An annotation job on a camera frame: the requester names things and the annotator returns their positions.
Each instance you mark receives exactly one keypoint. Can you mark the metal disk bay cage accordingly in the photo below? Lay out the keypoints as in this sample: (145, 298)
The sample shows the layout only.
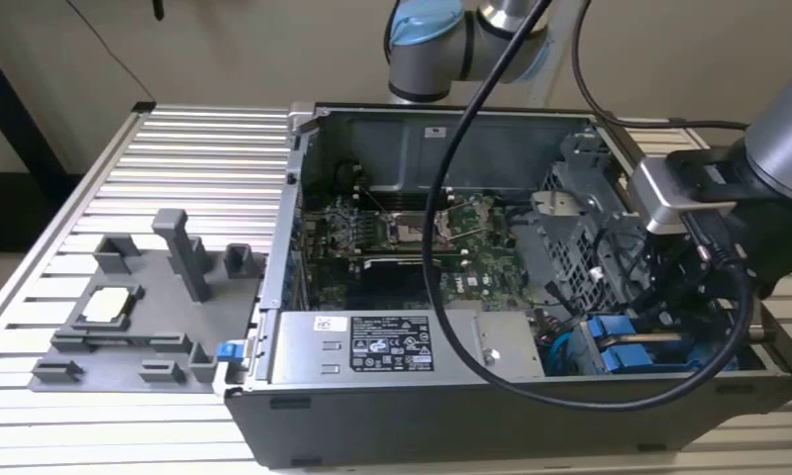
(584, 247)

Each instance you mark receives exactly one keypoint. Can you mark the green motherboard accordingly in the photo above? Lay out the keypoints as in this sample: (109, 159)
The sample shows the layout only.
(488, 267)

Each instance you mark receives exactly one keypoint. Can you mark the gray metal drive housing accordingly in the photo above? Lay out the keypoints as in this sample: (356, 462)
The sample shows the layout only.
(501, 153)

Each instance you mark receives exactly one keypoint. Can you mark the CPU socket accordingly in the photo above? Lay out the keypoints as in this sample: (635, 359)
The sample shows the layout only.
(405, 230)

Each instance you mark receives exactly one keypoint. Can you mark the black graphics card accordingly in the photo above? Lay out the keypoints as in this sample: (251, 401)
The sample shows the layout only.
(396, 282)

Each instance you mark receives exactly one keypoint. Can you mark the black open PC case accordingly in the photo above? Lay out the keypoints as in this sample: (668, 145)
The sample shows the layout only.
(435, 435)

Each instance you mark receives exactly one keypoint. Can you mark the silver power supply unit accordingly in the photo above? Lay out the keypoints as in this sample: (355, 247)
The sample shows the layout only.
(303, 346)

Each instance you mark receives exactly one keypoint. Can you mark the blue case latch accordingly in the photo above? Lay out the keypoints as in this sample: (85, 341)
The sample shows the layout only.
(229, 351)

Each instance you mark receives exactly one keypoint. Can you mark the gray plastic parts rack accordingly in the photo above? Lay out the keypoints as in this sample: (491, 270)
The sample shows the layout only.
(165, 321)

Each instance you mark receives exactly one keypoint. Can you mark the silver CPU chip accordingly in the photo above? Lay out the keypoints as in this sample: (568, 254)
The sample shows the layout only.
(106, 304)

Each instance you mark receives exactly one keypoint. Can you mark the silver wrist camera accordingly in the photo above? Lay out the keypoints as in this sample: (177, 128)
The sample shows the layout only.
(660, 198)

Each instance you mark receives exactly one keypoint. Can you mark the silver metal bracket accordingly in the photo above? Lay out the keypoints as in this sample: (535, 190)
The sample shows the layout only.
(555, 204)

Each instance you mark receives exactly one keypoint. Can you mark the black furniture frame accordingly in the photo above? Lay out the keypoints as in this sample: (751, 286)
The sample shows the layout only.
(13, 208)

